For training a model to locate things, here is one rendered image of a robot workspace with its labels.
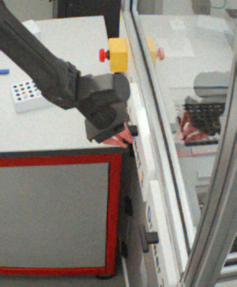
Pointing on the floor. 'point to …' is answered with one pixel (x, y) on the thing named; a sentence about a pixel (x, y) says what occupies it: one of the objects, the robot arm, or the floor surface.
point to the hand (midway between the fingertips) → (127, 141)
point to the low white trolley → (58, 170)
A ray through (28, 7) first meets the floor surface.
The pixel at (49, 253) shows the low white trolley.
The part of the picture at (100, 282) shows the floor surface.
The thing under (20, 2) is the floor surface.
